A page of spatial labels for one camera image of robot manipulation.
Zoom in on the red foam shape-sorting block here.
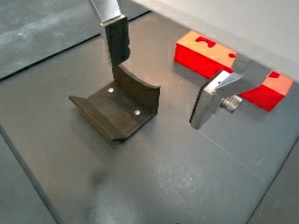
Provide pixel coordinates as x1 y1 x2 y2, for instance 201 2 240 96
173 31 293 112

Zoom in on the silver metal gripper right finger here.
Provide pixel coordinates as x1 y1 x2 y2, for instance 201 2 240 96
189 54 271 130

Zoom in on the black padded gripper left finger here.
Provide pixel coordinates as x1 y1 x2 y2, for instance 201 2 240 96
88 0 129 67

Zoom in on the black curved object holder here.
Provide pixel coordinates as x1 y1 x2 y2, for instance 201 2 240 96
69 66 160 141

